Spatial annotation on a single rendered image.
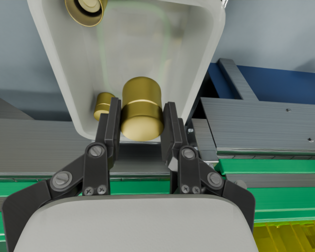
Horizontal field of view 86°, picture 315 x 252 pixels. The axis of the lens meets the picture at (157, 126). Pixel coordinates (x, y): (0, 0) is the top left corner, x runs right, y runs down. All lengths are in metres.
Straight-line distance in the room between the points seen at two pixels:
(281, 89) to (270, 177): 0.28
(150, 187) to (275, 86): 0.41
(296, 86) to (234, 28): 0.24
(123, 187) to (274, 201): 0.24
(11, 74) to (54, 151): 0.32
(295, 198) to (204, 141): 0.15
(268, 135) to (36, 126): 0.46
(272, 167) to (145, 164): 0.22
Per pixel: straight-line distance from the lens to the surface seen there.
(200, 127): 0.30
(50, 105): 0.67
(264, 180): 0.32
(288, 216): 0.42
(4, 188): 0.41
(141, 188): 0.34
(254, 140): 0.33
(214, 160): 0.26
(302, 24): 0.60
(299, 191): 0.35
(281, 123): 0.40
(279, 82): 0.58
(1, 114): 0.83
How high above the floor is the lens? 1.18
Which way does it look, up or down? 39 degrees down
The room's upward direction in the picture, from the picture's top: 176 degrees clockwise
